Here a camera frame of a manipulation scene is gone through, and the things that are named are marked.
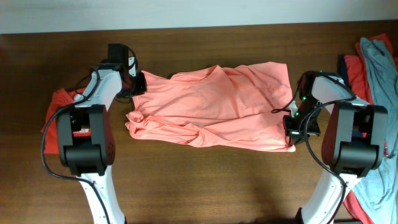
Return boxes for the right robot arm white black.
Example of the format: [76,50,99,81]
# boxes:
[283,71,387,224]

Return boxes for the dark navy shirt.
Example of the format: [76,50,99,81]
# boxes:
[337,55,348,82]

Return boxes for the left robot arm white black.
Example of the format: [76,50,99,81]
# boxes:
[54,44,147,224]

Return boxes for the light blue grey shirt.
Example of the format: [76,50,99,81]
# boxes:
[353,152,397,224]

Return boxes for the red t-shirt in pile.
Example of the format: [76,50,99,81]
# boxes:
[343,33,398,159]

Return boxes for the folded orange red printed shirt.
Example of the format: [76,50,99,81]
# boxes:
[40,88,94,155]

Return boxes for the coral pink t-shirt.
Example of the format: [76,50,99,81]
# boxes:
[126,62,295,152]

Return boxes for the grey t-shirt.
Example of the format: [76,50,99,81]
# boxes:
[359,37,397,157]

